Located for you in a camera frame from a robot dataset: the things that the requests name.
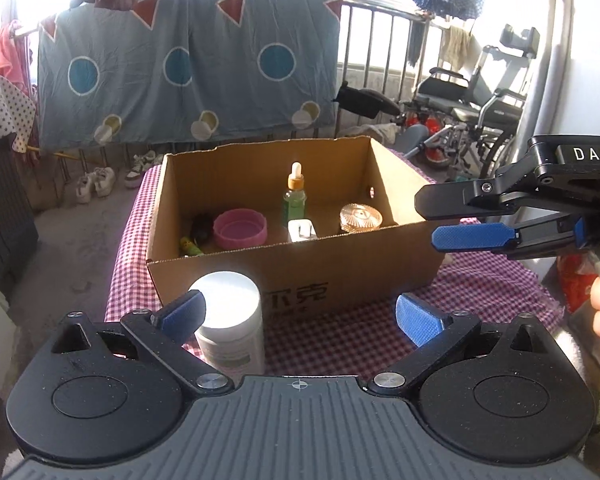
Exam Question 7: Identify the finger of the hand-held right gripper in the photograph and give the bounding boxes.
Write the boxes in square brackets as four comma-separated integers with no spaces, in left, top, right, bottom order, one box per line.
[431,216,588,261]
[414,152,556,221]

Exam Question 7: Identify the dark grey cabinet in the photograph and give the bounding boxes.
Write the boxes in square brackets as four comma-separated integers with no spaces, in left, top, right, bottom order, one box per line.
[0,132,40,286]

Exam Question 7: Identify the white charger plug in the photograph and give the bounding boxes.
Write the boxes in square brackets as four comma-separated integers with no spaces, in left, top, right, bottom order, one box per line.
[286,218,320,243]

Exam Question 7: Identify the black tape roll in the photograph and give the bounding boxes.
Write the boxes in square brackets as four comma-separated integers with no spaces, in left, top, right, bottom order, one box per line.
[189,214,216,242]

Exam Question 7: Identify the gold lidded jar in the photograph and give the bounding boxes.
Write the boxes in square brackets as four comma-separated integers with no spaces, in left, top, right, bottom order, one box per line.
[339,203,383,234]

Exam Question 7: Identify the beige hanging towel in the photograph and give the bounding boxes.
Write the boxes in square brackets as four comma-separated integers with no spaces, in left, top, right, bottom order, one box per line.
[440,25,476,68]

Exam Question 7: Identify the red plastic bag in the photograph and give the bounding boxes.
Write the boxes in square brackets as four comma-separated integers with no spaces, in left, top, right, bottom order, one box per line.
[559,254,600,313]

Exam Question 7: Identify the red plastic object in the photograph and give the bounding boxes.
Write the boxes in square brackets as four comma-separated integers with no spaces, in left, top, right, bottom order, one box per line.
[422,115,453,166]

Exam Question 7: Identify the white polka-dot cloth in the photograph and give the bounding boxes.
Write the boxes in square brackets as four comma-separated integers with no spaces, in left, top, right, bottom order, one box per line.
[0,74,38,153]

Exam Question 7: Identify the red checkered tablecloth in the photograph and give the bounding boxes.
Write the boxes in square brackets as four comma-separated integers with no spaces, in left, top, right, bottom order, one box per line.
[104,150,566,356]

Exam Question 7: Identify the yellow rod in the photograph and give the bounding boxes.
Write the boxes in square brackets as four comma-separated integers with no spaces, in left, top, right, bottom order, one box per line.
[26,146,81,159]

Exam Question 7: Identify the metal railing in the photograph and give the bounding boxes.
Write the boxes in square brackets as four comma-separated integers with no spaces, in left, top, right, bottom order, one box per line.
[337,0,481,111]

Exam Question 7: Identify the brown cardboard box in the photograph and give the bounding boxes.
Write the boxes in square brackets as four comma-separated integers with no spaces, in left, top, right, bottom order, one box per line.
[146,135,461,318]

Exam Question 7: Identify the pink hanging cloth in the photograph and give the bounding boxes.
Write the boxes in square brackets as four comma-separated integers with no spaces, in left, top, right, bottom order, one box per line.
[0,20,31,91]

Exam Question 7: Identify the black cloth bag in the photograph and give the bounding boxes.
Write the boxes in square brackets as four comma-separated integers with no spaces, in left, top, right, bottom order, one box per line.
[332,81,402,120]

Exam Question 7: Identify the black wheelchair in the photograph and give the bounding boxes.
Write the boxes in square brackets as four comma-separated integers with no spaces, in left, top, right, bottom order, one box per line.
[412,25,541,181]

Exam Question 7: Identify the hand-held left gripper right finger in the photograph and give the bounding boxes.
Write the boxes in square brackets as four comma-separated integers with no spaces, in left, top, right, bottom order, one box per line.
[367,292,558,398]

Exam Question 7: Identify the pink plastic lid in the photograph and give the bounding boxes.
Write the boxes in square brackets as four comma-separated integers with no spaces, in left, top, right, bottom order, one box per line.
[212,208,268,250]

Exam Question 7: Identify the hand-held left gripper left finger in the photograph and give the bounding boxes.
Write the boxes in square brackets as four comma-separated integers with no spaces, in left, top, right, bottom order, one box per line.
[50,291,233,396]

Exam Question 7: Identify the white pill bottle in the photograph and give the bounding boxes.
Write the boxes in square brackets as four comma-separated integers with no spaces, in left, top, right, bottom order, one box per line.
[187,271,266,376]

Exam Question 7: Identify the white fleece cloth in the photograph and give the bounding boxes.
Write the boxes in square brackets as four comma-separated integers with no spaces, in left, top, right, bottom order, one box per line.
[555,327,600,396]

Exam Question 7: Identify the dark grey hanging cloth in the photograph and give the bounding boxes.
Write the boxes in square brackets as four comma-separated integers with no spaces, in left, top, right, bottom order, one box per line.
[407,22,426,67]

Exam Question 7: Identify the blue printed blanket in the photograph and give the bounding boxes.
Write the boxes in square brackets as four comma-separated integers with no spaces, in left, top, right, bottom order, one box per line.
[37,0,343,148]

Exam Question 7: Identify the green dropper bottle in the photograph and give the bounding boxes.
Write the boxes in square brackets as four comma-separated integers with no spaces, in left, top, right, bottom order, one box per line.
[281,162,308,226]

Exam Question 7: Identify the grey padded seat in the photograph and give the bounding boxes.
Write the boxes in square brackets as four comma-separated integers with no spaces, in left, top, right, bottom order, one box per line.
[402,124,431,153]

